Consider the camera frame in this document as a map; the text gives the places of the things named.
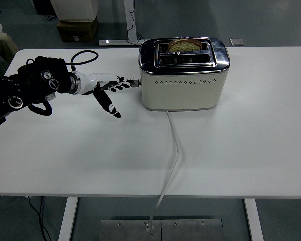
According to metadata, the brown bread slice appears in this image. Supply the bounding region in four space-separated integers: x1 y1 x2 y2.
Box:
167 39 202 53

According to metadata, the brown cardboard box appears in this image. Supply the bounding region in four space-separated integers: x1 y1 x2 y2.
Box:
56 16 99 42

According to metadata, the person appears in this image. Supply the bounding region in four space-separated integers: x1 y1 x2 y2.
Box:
0 32 20 64

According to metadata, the black floor cable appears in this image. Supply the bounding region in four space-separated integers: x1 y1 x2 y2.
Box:
27 196 52 241

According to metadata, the grey metal plate with screws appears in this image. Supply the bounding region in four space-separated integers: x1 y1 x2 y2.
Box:
100 219 224 241

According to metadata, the white cabinet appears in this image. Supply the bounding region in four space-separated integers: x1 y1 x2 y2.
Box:
50 0 99 22

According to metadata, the white desk leg with foot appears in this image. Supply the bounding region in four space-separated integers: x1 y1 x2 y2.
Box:
98 0 146 47

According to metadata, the white power cord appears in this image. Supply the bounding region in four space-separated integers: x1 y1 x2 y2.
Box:
143 110 183 241

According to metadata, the black cable at desk leg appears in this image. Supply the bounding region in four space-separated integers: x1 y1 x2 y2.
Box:
126 0 146 45

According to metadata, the black box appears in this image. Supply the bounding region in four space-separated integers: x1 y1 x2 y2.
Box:
32 0 57 15

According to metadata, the white table leg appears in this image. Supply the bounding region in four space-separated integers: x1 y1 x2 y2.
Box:
243 198 265 241
58 197 79 241

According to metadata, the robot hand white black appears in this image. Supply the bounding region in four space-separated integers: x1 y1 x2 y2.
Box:
76 72 131 119

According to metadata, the cream and chrome toaster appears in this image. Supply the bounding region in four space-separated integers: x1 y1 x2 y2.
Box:
138 37 231 112

